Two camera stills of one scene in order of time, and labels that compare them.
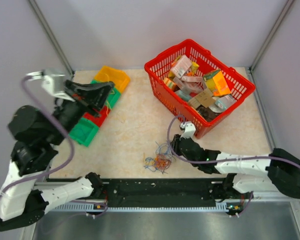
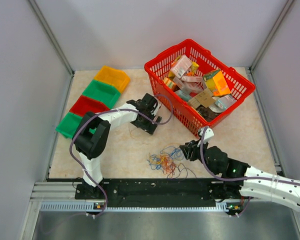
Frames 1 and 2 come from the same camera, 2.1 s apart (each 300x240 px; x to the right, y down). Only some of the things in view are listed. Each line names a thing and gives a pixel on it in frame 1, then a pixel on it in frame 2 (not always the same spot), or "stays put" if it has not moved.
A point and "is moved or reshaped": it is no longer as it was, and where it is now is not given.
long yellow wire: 108,104 → 131,130
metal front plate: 274,221 stays put
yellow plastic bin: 119,78 stays put
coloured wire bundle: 162,160 is moved or reshaped
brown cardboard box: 205,98 stays put
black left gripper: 92,95 → 148,128
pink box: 181,67 stays put
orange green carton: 215,82 stays put
